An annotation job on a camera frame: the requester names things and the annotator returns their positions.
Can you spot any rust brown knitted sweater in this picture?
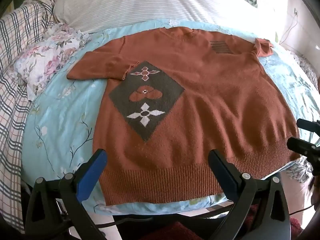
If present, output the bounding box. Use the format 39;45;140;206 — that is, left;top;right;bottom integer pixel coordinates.
67;26;300;206

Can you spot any floral pink pillow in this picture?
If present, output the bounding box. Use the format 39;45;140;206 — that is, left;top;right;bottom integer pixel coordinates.
10;23;93;101

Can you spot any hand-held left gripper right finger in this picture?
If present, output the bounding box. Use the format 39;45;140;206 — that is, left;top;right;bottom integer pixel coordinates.
208;149;292;240

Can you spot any white wall cable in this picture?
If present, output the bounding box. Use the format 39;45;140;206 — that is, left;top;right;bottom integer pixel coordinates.
279;12;298;45

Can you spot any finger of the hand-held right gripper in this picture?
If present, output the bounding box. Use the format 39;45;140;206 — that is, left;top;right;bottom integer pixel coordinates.
296;119;320;132
287;137;320;157

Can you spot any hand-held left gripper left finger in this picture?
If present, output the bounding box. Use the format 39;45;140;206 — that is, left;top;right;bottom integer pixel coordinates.
25;149;110;240

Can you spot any white striped duvet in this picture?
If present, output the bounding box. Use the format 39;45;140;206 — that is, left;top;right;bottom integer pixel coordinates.
53;0;282;46

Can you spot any plaid blanket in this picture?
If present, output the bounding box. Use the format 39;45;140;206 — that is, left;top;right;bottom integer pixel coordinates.
0;0;63;230

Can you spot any light blue floral bed sheet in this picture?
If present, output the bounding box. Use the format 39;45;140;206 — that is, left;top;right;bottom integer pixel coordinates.
24;17;320;217

